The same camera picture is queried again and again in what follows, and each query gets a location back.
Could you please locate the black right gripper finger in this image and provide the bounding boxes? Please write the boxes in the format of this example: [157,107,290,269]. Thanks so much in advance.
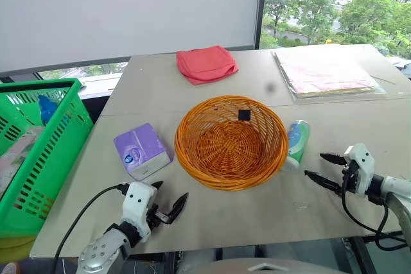
[304,170,343,196]
[319,152,347,167]

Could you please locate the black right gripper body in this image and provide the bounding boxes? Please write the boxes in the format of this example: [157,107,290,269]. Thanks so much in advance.
[339,159,360,195]

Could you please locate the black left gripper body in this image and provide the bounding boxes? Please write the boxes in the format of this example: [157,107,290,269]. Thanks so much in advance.
[146,202,173,230]

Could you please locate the orange wicker basket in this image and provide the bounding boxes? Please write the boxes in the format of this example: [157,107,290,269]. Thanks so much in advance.
[174,94,289,193]

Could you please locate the green plastic shopping basket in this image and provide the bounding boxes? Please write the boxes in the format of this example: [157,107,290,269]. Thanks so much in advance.
[0,78,94,240]

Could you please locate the green white toothpaste tube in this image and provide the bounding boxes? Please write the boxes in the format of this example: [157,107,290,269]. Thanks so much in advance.
[281,119,311,174]

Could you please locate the purple tissue pack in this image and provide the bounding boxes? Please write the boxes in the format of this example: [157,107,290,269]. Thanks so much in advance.
[112,122,175,182]

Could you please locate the dark metal table leg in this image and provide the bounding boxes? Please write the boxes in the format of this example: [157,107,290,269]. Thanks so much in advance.
[349,237,377,274]

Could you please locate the pink board stack in plastic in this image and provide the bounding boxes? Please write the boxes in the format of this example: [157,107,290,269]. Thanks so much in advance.
[270,47,388,105]

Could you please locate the red folded cloth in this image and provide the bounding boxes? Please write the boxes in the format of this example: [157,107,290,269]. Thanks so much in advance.
[175,44,240,87]

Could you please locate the pink grey packet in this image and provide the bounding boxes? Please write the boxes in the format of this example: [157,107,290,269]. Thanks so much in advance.
[0,125,45,203]

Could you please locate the green trees outside window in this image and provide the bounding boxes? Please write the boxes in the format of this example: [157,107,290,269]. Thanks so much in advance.
[260,0,411,60]

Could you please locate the white roller blind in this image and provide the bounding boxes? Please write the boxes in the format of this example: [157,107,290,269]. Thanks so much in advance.
[0,0,263,73]

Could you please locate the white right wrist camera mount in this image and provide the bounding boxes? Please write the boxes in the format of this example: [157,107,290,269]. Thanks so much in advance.
[343,143,376,196]

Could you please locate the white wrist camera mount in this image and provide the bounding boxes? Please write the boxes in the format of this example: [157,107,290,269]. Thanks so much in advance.
[343,143,376,196]
[123,181,159,243]

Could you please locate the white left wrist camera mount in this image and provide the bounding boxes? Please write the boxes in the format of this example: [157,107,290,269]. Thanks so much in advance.
[123,181,159,243]

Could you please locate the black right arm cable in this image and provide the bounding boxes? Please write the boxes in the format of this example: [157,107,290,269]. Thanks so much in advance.
[340,185,409,252]

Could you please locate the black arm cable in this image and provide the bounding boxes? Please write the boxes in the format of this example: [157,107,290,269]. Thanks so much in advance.
[51,184,130,274]
[340,185,409,252]

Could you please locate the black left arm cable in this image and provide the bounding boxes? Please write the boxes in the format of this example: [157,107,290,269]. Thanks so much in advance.
[51,184,130,274]

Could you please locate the dark window frame post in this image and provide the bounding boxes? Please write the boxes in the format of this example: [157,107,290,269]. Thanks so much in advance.
[254,0,269,51]

